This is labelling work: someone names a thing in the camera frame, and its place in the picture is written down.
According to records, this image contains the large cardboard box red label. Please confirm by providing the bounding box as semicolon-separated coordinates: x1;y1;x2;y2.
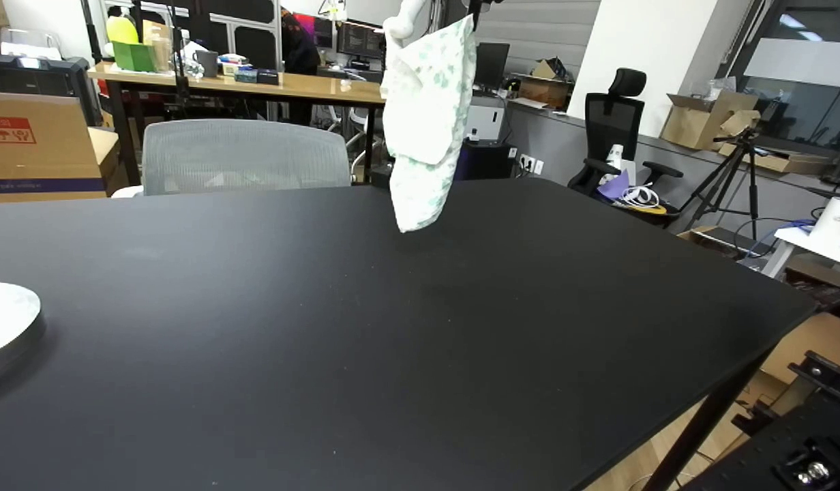
0;90;108;204

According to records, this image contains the black clamp-on articulated stand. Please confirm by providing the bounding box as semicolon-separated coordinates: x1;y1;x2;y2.
369;0;507;193

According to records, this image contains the black printer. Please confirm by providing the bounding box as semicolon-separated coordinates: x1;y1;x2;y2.
0;51;98;123

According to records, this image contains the white towel with green print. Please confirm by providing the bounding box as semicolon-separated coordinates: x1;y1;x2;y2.
380;11;479;236

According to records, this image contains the black high-back office chair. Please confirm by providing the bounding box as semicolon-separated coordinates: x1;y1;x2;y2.
568;64;688;217

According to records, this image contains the open cardboard box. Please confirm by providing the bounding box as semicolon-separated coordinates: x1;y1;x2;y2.
657;90;764;152

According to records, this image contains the black camera tripod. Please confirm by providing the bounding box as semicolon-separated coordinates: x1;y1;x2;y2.
677;129;770;244

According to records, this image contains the white side table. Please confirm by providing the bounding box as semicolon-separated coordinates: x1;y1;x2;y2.
759;193;840;280

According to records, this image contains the yellow-green storage box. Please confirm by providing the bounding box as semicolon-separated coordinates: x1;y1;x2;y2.
103;14;160;75

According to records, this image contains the black metal equipment frame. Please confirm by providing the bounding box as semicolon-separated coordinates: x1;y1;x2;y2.
678;348;840;491

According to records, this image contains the black computer monitor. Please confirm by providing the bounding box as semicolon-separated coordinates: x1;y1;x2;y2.
471;40;513;93

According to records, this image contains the flat cardboard box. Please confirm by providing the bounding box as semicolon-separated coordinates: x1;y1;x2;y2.
753;141;840;176

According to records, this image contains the long wooden desk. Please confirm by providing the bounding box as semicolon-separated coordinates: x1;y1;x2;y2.
93;59;387;184

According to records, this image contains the small cardboard box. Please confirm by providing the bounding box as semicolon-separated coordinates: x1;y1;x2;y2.
513;56;575;115

